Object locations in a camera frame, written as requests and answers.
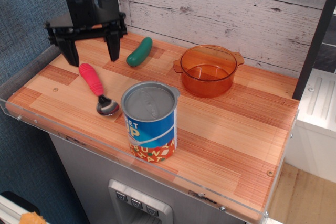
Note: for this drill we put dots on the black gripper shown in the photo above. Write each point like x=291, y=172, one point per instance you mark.
x=79, y=23

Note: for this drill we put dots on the red handled metal spoon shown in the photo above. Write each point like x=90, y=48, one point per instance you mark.
x=105, y=106

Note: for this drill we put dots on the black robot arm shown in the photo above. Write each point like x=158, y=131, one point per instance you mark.
x=87, y=19

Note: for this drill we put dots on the orange transparent plastic pot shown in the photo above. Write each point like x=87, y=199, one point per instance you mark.
x=208, y=71

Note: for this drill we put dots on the green toy cucumber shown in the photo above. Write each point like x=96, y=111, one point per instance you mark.
x=140, y=53

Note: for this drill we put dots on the blue soup can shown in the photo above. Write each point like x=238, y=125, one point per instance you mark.
x=150, y=114

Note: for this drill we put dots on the clear acrylic table guard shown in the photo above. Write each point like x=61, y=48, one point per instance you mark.
x=230, y=148

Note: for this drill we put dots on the grey toy fridge cabinet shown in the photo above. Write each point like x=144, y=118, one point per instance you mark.
x=90, y=173

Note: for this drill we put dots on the silver ice dispenser panel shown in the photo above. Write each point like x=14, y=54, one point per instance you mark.
x=133, y=206

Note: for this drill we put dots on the orange black object corner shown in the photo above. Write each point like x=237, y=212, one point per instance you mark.
x=15, y=209

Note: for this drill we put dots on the white toy sink unit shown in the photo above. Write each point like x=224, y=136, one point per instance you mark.
x=311, y=146

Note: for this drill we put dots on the dark grey right post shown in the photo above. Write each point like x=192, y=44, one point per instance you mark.
x=314, y=48

